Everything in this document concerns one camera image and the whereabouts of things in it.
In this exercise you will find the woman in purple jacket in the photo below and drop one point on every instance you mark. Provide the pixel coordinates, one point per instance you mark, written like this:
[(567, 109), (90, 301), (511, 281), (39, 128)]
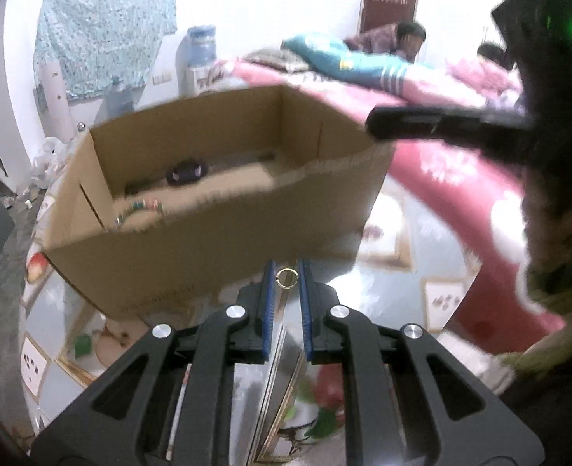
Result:
[(403, 39)]

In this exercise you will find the fruit pattern tablecloth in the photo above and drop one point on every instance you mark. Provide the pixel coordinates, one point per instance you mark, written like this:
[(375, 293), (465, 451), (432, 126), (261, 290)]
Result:
[(410, 267)]

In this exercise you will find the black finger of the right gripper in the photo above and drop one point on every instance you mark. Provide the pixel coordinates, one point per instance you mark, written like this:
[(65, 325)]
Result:
[(494, 133)]

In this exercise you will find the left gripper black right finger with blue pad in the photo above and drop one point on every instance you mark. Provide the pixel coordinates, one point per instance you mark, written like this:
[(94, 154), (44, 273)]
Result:
[(407, 399)]

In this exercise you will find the red floral bed cover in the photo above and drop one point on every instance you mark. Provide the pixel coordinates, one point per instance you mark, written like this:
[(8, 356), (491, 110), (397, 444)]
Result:
[(481, 203)]

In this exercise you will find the floral teal hanging cloth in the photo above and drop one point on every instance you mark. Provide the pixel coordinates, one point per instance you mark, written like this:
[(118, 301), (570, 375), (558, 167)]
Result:
[(95, 41)]

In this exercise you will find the person in pink on bed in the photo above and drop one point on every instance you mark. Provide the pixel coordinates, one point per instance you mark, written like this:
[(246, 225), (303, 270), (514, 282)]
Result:
[(494, 76)]

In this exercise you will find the brown cardboard box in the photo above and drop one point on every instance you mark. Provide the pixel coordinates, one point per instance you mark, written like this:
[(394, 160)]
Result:
[(287, 175)]

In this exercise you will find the teal striped blanket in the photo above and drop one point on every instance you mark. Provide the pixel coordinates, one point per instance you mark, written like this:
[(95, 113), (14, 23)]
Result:
[(334, 59)]

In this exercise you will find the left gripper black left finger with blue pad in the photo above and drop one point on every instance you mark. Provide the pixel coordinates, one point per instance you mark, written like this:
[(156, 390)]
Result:
[(168, 399)]

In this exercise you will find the blue water dispenser bottle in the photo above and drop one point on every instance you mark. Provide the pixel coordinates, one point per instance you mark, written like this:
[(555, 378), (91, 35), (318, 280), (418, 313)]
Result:
[(201, 45)]

